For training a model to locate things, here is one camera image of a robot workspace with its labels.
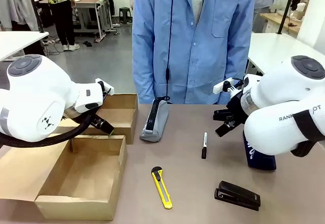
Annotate light wooden table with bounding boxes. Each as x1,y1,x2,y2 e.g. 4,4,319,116
260,10,303,34

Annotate yellow utility knife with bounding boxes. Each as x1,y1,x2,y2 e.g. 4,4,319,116
151,166,173,210

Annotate small brown cardboard box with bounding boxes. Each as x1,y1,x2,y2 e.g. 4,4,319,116
59,93,139,145

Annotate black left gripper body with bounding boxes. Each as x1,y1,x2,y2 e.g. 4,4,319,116
63,108,97,126

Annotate white table with white legs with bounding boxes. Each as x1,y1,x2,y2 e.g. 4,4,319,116
0,30,50,62

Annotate black stapler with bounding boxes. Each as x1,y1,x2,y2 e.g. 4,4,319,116
214,180,262,211

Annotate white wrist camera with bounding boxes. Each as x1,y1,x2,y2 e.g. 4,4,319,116
95,78,115,95
213,77,246,94

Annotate black right arm cable sleeve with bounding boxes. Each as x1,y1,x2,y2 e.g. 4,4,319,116
290,110,325,158

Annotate black white marker pen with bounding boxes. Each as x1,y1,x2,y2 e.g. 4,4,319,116
201,132,208,159

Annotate large brown cardboard box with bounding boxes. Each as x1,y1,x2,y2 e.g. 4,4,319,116
0,126,128,221

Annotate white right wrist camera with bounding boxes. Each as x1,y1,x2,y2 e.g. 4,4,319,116
213,77,246,94

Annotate navy blue pencil case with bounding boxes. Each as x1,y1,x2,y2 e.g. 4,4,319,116
242,130,277,171

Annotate grey zipper pencil case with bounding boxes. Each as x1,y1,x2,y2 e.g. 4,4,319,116
139,97,170,143

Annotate black cord with inline control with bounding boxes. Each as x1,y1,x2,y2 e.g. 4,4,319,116
162,0,176,102

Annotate person's left forearm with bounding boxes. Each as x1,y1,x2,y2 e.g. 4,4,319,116
225,25,255,82

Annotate cream foam block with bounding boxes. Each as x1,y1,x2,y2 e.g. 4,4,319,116
291,2,309,20

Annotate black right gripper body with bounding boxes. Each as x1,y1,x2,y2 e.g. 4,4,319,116
225,89,249,127

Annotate striped white undershirt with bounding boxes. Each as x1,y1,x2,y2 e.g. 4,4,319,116
189,0,210,23

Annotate dark plastic stool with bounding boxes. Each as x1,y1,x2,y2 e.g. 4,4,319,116
118,7,133,24

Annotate grey hanging garment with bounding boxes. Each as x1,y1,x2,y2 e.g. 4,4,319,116
0,0,39,31

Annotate person in blue coat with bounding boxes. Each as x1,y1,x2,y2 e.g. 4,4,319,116
132,0,255,105

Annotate brown top background desk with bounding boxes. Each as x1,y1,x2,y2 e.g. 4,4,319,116
72,0,115,39

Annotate person's right forearm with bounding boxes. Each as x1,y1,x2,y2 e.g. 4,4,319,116
132,30,156,104

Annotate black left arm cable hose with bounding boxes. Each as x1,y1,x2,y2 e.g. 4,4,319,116
0,88,112,148

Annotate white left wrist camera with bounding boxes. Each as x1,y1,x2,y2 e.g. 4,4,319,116
95,78,115,95

